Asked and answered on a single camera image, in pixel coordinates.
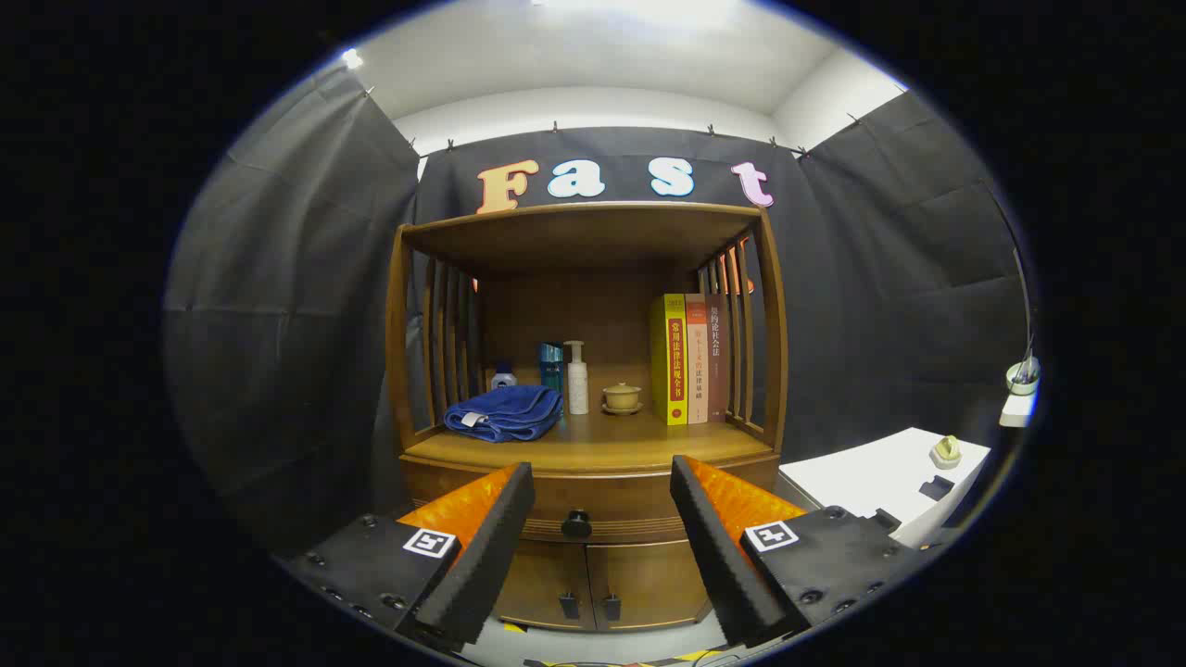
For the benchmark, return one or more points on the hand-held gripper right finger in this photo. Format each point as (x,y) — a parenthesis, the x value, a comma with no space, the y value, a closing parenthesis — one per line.
(718,556)

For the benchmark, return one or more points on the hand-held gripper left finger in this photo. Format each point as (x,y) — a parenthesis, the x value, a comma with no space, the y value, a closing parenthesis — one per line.
(491,556)

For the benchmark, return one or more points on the brown wooden drawer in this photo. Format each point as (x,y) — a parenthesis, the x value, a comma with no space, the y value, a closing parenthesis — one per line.
(630,500)

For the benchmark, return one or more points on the wooden cabinet door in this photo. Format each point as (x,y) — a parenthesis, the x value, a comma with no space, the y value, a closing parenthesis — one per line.
(547,579)
(649,579)

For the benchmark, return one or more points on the wooden countertop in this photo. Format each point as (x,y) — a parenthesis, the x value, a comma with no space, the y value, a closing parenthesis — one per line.
(630,445)

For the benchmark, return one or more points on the white drawer unit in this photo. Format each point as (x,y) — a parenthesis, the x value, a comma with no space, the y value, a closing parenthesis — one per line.
(871,472)

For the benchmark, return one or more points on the brown wooden cabinet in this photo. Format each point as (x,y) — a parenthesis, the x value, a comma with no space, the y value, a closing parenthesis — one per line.
(593,241)

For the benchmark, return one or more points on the blue folded towel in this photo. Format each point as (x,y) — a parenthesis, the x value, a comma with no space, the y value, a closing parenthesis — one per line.
(505,412)

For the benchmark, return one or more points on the beige saucer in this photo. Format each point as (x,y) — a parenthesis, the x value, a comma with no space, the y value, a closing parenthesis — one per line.
(622,410)

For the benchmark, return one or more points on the small white bottle blue cap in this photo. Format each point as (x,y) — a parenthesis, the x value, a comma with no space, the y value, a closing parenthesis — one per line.
(503,378)

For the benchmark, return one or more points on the brown book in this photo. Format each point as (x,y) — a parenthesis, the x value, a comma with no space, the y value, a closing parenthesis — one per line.
(717,371)

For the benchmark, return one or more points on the beige lidded teacup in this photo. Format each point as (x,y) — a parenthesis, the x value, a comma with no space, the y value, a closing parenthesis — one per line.
(622,396)

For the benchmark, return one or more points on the orange and white book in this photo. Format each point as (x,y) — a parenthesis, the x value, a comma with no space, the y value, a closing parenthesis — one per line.
(697,371)

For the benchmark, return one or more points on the white pump bottle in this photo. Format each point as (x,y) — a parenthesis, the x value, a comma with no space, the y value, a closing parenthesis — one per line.
(577,384)

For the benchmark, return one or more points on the blue transparent bottle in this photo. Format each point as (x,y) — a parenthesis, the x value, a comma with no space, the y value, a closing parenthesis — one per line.
(552,366)

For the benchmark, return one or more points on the thick yellow book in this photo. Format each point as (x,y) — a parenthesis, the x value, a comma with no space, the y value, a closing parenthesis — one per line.
(667,361)

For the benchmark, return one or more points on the white round holder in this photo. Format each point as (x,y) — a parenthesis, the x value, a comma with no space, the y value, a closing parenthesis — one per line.
(1022,375)

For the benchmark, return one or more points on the ceiling light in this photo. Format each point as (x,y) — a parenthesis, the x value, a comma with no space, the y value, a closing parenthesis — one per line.
(352,58)

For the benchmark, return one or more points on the white wall shelf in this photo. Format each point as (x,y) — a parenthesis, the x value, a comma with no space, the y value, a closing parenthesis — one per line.
(1016,410)

